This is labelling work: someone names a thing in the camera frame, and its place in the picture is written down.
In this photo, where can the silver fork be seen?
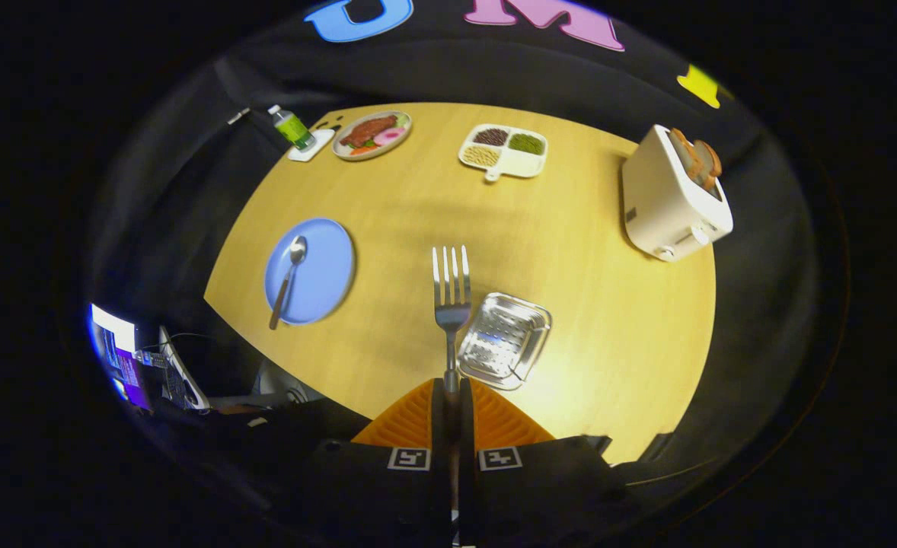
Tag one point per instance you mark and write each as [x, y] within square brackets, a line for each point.
[451, 308]

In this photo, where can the green drink bottle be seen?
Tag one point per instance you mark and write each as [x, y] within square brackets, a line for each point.
[293, 128]

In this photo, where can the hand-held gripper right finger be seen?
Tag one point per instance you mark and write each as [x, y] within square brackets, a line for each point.
[509, 495]

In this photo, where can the white coaster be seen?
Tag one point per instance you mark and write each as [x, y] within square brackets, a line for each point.
[315, 148]

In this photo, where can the silver clip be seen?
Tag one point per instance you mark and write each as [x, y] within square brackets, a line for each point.
[239, 116]

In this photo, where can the grey laptop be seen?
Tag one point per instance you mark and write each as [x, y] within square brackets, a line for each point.
[182, 373]

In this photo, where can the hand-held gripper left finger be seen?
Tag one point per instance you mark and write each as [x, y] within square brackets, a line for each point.
[410, 487]

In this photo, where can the silver spoon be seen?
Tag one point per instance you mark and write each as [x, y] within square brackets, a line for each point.
[287, 278]

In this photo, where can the perforated metal tray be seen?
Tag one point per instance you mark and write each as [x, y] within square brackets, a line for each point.
[503, 340]

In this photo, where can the computer monitor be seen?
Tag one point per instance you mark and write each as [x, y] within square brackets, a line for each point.
[117, 350]

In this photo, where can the white toaster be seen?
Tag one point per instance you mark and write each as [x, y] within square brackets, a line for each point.
[665, 202]

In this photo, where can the plate of toy food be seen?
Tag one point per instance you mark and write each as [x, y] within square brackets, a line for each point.
[371, 135]

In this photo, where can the bread slice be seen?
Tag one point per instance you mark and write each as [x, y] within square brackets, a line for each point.
[686, 152]
[710, 166]

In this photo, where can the blue plate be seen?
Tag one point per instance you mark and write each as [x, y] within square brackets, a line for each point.
[323, 274]

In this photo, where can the white divided bean dish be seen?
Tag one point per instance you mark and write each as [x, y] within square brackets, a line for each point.
[503, 152]

